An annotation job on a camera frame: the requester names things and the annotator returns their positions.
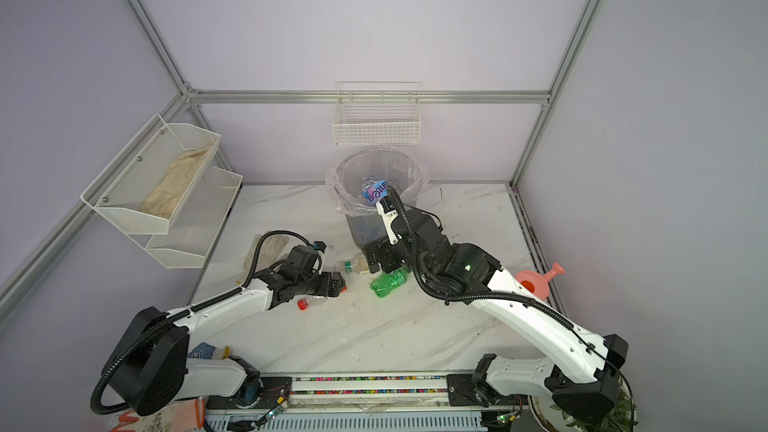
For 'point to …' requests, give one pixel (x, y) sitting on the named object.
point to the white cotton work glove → (271, 249)
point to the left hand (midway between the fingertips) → (330, 284)
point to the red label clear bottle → (314, 300)
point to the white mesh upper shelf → (147, 187)
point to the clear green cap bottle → (345, 267)
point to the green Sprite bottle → (384, 284)
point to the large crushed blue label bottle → (374, 189)
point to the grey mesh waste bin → (367, 229)
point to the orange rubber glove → (189, 416)
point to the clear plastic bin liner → (405, 174)
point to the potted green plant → (559, 418)
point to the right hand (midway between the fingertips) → (375, 237)
